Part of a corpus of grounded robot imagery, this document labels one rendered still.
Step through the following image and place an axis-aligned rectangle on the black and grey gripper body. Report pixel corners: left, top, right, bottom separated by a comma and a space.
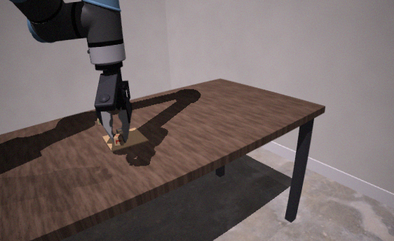
95, 61, 130, 110

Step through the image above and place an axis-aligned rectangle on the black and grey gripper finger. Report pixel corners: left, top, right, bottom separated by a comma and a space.
95, 110, 115, 143
118, 97, 133, 143

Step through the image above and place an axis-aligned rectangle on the peach mat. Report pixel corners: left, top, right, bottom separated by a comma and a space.
102, 128, 149, 152

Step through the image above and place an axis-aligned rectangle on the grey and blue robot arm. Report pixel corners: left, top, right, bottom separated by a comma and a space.
9, 0, 126, 112

